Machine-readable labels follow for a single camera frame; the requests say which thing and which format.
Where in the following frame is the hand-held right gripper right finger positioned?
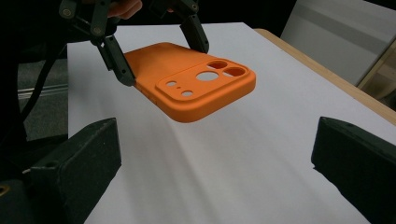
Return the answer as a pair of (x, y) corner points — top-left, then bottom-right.
(310, 116), (396, 224)

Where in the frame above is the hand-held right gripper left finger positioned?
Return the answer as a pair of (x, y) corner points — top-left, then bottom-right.
(30, 117), (122, 224)

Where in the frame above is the orange phone case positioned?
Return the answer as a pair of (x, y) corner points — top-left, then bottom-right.
(123, 41), (257, 124)

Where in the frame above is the wooden table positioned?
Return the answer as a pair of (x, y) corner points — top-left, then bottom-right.
(254, 27), (396, 126)

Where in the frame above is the wooden desk with drawer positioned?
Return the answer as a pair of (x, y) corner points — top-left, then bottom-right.
(357, 39), (396, 101)

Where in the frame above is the white cabinet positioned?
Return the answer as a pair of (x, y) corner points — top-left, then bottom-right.
(279, 0), (396, 86)

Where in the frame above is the white table sheet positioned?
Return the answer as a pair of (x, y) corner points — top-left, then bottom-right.
(66, 21), (396, 224)

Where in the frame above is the aluminium floor rail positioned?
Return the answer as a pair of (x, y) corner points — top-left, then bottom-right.
(17, 83), (69, 101)

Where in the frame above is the left hand-held gripper cable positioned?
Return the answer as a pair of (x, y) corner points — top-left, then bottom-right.
(17, 46), (68, 125)

